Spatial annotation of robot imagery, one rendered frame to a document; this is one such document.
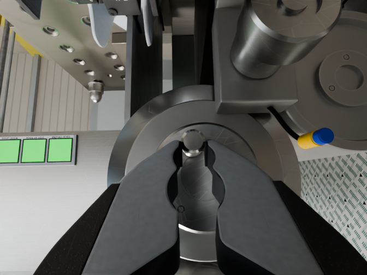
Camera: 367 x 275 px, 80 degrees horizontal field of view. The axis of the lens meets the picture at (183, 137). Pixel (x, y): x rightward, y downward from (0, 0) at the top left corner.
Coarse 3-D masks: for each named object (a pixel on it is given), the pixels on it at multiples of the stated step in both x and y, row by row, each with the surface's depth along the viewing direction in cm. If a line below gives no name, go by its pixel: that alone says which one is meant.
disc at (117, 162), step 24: (168, 96) 18; (192, 96) 18; (144, 120) 18; (264, 120) 17; (120, 144) 17; (288, 144) 17; (120, 168) 17; (288, 168) 17; (192, 264) 16; (216, 264) 16
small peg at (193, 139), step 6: (186, 132) 13; (192, 132) 12; (198, 132) 12; (186, 138) 12; (192, 138) 12; (198, 138) 12; (204, 138) 12; (186, 144) 12; (192, 144) 12; (198, 144) 12; (204, 144) 12; (186, 150) 12; (192, 150) 12; (198, 150) 12; (192, 156) 14
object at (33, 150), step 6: (24, 144) 50; (30, 144) 50; (36, 144) 50; (42, 144) 50; (24, 150) 50; (30, 150) 50; (36, 150) 50; (42, 150) 50; (24, 156) 50; (30, 156) 50; (36, 156) 50; (42, 156) 50
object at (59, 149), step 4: (52, 140) 50; (56, 140) 50; (60, 140) 50; (64, 140) 50; (68, 140) 50; (52, 144) 50; (56, 144) 50; (60, 144) 50; (64, 144) 50; (68, 144) 50; (52, 148) 50; (56, 148) 50; (60, 148) 50; (64, 148) 50; (68, 148) 50; (52, 152) 50; (56, 152) 50; (60, 152) 50; (64, 152) 50; (68, 152) 50; (52, 156) 50; (56, 156) 50; (60, 156) 50; (64, 156) 50; (68, 156) 50; (48, 160) 49; (52, 160) 49; (56, 160) 49; (60, 160) 49; (64, 160) 49; (68, 160) 49
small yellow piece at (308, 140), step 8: (272, 112) 15; (280, 120) 14; (288, 128) 14; (328, 128) 11; (296, 136) 14; (304, 136) 13; (312, 136) 12; (320, 136) 11; (328, 136) 11; (304, 144) 13; (312, 144) 12; (320, 144) 12
